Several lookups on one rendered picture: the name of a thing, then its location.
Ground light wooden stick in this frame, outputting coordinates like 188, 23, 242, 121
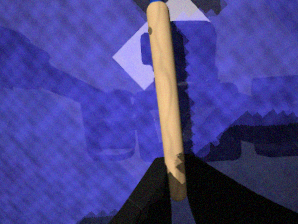
146, 0, 188, 201

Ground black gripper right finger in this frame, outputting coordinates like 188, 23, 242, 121
184, 153, 298, 224

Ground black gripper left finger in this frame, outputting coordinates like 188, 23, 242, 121
108, 157, 172, 224

